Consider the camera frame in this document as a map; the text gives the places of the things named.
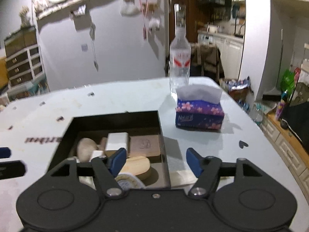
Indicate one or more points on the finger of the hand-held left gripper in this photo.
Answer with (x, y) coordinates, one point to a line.
(4, 152)
(12, 169)

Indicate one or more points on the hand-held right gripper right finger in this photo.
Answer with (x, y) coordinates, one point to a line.
(194, 162)

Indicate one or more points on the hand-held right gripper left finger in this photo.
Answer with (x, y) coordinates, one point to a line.
(117, 160)

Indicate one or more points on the large white charger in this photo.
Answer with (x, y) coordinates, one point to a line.
(117, 141)

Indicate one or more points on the small white charger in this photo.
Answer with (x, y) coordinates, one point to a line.
(97, 155)

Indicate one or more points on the brown stick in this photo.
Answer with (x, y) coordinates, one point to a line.
(103, 143)

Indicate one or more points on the oval wooden block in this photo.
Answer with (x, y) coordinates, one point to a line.
(138, 166)

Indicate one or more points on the round white tape measure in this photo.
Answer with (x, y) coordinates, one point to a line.
(130, 182)

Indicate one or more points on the beige smooth stone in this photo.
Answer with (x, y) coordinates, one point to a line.
(85, 149)

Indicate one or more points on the black box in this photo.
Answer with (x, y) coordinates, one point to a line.
(70, 130)

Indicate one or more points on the brown embossed block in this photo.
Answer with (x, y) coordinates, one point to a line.
(144, 147)

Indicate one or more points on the purple floral tissue box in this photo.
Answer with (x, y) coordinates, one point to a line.
(200, 116)

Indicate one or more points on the teal patterned cabinet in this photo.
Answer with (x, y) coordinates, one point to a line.
(29, 88)

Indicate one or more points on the blue patterned bag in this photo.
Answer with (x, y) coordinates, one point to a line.
(237, 85)

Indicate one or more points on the white drawer unit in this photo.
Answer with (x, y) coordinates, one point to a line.
(24, 65)

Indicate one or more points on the clear water bottle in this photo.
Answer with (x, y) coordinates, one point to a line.
(179, 60)

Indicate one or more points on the chair with brown jacket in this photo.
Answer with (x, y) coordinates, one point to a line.
(208, 60)

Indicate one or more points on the glass fish tank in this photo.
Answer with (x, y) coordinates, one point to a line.
(20, 41)

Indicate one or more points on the white kitchen cabinets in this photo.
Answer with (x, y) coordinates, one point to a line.
(227, 53)

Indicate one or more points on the green bag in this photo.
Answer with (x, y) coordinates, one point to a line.
(288, 79)

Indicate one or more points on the dried flower bouquet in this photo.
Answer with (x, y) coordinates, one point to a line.
(24, 17)

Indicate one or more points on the white plush toy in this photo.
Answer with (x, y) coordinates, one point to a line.
(154, 24)

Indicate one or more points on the pink ribbon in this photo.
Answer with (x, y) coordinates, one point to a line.
(144, 12)

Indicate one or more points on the white hanging bag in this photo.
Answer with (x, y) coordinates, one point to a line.
(129, 9)

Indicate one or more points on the square wall hook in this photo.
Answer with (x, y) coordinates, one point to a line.
(84, 47)

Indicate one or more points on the small wall photo holder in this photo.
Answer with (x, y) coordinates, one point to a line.
(78, 11)

